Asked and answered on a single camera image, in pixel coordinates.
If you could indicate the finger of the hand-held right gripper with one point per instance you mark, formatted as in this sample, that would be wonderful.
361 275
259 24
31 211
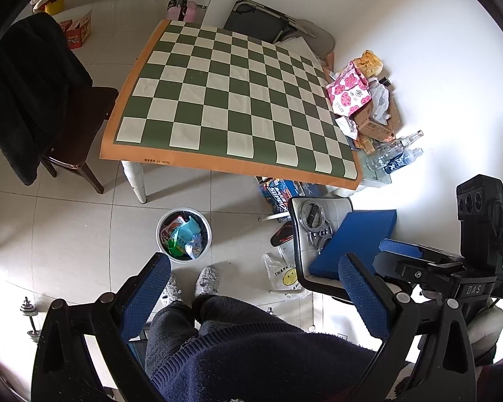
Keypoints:
419 275
400 247

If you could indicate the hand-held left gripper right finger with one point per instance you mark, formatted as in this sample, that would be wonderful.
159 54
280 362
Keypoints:
364 301

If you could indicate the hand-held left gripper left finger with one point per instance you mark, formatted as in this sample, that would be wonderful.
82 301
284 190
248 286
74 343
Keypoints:
144 297

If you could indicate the white trash bin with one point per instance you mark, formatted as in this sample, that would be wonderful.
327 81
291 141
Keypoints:
205 243

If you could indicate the person's right forearm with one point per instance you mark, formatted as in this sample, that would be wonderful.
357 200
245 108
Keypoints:
486 335

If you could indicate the grey fuzzy slipper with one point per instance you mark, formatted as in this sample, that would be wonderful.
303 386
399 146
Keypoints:
206 280
172 291

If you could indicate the blue cushion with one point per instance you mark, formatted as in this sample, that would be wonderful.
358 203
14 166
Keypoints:
352 243

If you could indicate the white chair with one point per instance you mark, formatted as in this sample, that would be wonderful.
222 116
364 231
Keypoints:
302 255

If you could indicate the light blue snack wrapper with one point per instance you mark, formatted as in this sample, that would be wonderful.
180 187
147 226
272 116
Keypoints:
188 232

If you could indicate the smiley plastic bag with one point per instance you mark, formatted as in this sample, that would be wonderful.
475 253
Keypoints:
283 276

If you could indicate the blue label plastic bottle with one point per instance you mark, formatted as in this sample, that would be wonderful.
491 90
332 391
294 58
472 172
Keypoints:
402 161

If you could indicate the metal rings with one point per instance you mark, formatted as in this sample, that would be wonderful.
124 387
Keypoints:
314 217

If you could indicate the clear glass bottle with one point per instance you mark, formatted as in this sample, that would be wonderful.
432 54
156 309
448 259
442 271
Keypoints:
398 144

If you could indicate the black flip flop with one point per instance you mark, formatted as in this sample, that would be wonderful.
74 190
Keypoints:
281 234

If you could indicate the dumbbell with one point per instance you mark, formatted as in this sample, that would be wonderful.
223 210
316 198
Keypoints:
29 316

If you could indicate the brown cardboard box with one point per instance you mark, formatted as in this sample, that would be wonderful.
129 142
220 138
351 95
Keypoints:
377 129

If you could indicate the person's navy sweater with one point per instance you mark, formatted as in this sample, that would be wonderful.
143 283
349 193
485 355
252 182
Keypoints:
255 368

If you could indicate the blue printed box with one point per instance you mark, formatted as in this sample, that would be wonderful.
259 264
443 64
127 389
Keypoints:
278 194

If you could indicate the crumpled white paper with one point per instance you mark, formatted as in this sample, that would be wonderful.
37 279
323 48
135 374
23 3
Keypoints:
379 98

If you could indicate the pink flower tissue pack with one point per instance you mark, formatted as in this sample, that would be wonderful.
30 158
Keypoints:
348 92

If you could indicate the dark wooden chair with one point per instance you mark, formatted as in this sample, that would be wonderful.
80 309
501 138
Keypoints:
79 125

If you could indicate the yellow snack bag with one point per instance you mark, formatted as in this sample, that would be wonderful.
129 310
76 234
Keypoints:
369 63

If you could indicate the green checkered tablecloth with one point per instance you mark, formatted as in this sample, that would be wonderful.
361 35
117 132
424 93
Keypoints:
234 92

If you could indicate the black jacket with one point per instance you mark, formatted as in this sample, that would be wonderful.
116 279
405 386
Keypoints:
25 92

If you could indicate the folded black chair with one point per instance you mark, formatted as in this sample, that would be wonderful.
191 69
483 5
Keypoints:
251 21

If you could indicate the red printed cardboard box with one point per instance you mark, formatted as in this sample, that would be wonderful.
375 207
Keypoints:
77 31

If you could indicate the pink container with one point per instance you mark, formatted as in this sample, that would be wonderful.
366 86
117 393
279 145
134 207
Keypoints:
181 9

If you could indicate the yellow box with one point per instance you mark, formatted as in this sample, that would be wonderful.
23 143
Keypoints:
53 6

